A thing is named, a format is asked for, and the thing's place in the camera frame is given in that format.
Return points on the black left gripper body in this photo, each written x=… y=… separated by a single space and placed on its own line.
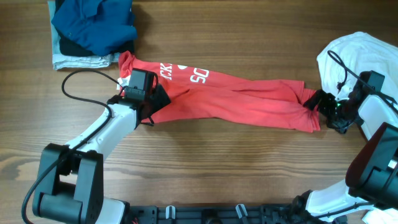
x=158 y=100

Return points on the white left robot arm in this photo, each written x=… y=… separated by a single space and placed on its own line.
x=70 y=185

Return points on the white clip on rail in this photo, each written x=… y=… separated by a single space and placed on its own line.
x=170 y=212
x=241 y=211

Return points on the red t-shirt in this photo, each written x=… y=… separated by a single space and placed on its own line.
x=197 y=93

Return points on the black folded garment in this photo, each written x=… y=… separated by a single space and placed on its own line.
x=71 y=48

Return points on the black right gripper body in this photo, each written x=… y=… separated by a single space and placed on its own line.
x=325 y=106

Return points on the light grey folded garment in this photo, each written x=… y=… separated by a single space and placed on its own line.
x=85 y=33

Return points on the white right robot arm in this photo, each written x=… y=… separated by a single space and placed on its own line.
x=370 y=181

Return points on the white garment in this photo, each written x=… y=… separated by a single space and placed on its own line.
x=361 y=52

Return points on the blue shirt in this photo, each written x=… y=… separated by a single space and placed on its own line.
x=96 y=25

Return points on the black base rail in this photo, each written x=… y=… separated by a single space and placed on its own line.
x=217 y=214

